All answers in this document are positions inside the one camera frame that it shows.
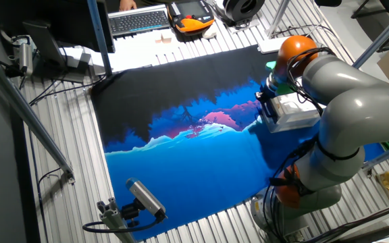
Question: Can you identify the black monitor cable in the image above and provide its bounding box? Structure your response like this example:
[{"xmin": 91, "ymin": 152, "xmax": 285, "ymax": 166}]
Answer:
[{"xmin": 28, "ymin": 74, "xmax": 107, "ymax": 106}]

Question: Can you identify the black computer keyboard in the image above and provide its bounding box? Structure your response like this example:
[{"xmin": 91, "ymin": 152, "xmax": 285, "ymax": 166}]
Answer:
[{"xmin": 108, "ymin": 5, "xmax": 171, "ymax": 38}]

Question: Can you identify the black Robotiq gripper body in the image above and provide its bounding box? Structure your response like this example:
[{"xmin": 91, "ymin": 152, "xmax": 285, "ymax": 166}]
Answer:
[{"xmin": 259, "ymin": 82, "xmax": 277, "ymax": 102}]

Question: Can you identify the grey camera with blue end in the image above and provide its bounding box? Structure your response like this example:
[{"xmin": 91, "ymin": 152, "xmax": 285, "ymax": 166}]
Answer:
[{"xmin": 125, "ymin": 177, "xmax": 168, "ymax": 221}]

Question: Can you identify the orange black teach pendant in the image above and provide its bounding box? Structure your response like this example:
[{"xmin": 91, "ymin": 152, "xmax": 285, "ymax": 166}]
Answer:
[{"xmin": 166, "ymin": 0, "xmax": 215, "ymax": 34}]

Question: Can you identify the black camera cable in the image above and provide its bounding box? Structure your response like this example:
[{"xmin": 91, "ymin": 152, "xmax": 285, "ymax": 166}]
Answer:
[{"xmin": 81, "ymin": 215, "xmax": 163, "ymax": 234}]

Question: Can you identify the short aluminium extrusion bracket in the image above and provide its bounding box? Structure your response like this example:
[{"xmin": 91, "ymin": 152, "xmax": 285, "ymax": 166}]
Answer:
[{"xmin": 96, "ymin": 197, "xmax": 137, "ymax": 243}]

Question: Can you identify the black velcro strap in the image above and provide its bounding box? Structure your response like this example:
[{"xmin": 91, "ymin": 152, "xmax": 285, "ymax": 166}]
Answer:
[
  {"xmin": 315, "ymin": 137, "xmax": 361, "ymax": 162},
  {"xmin": 269, "ymin": 164, "xmax": 317, "ymax": 197}
]

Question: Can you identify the blue landscape printed mat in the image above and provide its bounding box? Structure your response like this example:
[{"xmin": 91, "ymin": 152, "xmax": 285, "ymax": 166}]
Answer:
[{"xmin": 90, "ymin": 44, "xmax": 384, "ymax": 241}]

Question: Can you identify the white cabinet frame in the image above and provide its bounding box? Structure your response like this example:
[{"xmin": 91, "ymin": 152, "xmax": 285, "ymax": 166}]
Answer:
[{"xmin": 264, "ymin": 91, "xmax": 326, "ymax": 134}]

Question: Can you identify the aluminium frame post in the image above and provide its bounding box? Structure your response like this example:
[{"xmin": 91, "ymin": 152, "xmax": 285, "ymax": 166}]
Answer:
[
  {"xmin": 265, "ymin": 0, "xmax": 292, "ymax": 38},
  {"xmin": 86, "ymin": 0, "xmax": 114, "ymax": 77}
]

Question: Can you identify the white drawer with black handle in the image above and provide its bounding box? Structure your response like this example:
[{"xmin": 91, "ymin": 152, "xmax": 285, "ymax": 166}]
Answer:
[{"xmin": 260, "ymin": 96, "xmax": 283, "ymax": 126}]

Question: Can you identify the grey mounted camera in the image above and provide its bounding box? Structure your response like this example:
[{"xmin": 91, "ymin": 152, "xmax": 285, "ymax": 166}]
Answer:
[{"xmin": 11, "ymin": 34, "xmax": 36, "ymax": 77}]

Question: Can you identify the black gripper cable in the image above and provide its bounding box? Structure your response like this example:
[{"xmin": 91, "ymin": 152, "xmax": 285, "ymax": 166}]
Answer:
[{"xmin": 286, "ymin": 47, "xmax": 337, "ymax": 115}]

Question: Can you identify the black robot base cable bundle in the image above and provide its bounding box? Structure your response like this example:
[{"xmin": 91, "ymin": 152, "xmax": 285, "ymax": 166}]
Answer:
[{"xmin": 261, "ymin": 134, "xmax": 319, "ymax": 243}]

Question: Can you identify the white power strip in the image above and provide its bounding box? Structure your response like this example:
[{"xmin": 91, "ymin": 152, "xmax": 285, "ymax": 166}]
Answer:
[{"xmin": 257, "ymin": 36, "xmax": 288, "ymax": 55}]

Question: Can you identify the grey monitor stand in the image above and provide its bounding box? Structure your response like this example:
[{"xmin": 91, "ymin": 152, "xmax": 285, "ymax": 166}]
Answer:
[{"xmin": 22, "ymin": 20, "xmax": 87, "ymax": 84}]

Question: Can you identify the black computer monitor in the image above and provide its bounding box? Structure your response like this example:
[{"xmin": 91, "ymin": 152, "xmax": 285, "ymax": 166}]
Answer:
[{"xmin": 0, "ymin": 0, "xmax": 116, "ymax": 55}]

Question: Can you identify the person's hand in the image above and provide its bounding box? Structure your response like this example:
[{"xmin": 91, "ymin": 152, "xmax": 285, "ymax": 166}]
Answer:
[{"xmin": 119, "ymin": 0, "xmax": 137, "ymax": 12}]

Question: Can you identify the black round spool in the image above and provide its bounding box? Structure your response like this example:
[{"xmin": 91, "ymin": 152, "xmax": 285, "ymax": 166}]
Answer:
[{"xmin": 222, "ymin": 0, "xmax": 266, "ymax": 23}]

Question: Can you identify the white plastic object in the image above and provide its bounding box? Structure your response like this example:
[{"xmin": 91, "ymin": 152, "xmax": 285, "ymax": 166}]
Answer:
[{"xmin": 203, "ymin": 25, "xmax": 218, "ymax": 40}]

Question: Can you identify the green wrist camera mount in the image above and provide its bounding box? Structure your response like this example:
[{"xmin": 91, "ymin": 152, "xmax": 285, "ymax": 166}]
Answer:
[{"xmin": 265, "ymin": 60, "xmax": 295, "ymax": 96}]

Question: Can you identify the black floor cable hose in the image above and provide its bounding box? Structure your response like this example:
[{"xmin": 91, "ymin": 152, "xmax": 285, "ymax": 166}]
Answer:
[{"xmin": 302, "ymin": 198, "xmax": 389, "ymax": 243}]

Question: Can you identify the long aluminium beam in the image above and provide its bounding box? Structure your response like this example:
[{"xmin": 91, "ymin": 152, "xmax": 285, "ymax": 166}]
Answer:
[
  {"xmin": 353, "ymin": 1, "xmax": 389, "ymax": 68},
  {"xmin": 361, "ymin": 138, "xmax": 389, "ymax": 171},
  {"xmin": 0, "ymin": 47, "xmax": 76, "ymax": 185}
]

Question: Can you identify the white paper sheet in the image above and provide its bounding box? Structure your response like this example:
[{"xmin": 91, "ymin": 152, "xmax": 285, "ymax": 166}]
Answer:
[{"xmin": 62, "ymin": 33, "xmax": 168, "ymax": 74}]

